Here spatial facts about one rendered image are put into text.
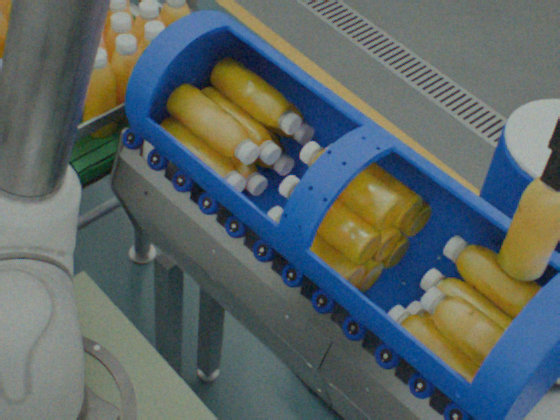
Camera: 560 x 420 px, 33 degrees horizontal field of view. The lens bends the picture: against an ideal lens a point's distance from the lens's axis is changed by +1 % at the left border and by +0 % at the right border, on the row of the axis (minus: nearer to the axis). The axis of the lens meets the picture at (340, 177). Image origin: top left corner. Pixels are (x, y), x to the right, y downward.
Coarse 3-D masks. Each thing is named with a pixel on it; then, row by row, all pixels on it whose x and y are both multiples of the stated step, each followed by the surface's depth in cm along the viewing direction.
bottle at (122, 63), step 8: (136, 48) 184; (112, 56) 184; (120, 56) 183; (128, 56) 183; (136, 56) 184; (112, 64) 184; (120, 64) 183; (128, 64) 184; (120, 72) 184; (128, 72) 184; (120, 80) 186; (128, 80) 186; (120, 88) 187; (120, 96) 189; (120, 104) 190; (120, 120) 194
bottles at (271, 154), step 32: (224, 96) 176; (256, 128) 170; (224, 160) 167; (256, 160) 177; (288, 160) 176; (256, 192) 173; (416, 224) 164; (320, 256) 155; (384, 256) 160; (448, 288) 151; (416, 320) 148; (512, 320) 148; (448, 352) 144
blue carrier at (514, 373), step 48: (192, 48) 174; (240, 48) 185; (144, 96) 165; (288, 96) 181; (336, 96) 162; (288, 144) 182; (336, 144) 150; (384, 144) 152; (240, 192) 157; (336, 192) 146; (432, 192) 165; (288, 240) 152; (432, 240) 167; (480, 240) 161; (336, 288) 149; (384, 288) 166; (384, 336) 146; (528, 336) 131; (480, 384) 134; (528, 384) 133
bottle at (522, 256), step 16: (528, 192) 125; (544, 192) 123; (528, 208) 125; (544, 208) 123; (512, 224) 129; (528, 224) 126; (544, 224) 124; (512, 240) 130; (528, 240) 127; (544, 240) 127; (512, 256) 131; (528, 256) 129; (544, 256) 129; (512, 272) 132; (528, 272) 132
